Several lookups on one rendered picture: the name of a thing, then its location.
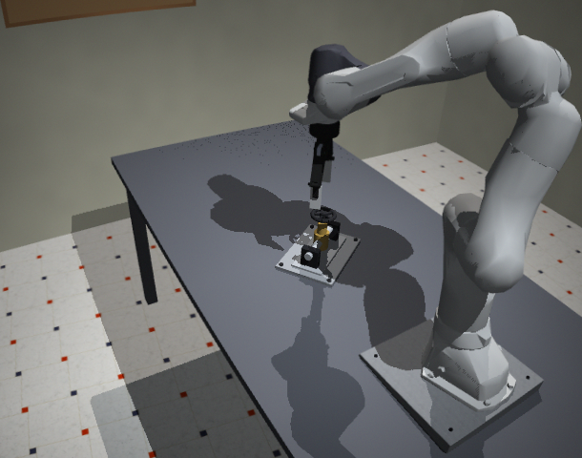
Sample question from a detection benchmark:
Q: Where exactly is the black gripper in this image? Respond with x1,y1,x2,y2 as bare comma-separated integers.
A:
308,120,340,210

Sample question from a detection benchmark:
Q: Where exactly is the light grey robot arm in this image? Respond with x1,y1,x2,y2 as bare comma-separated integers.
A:
289,10,582,412

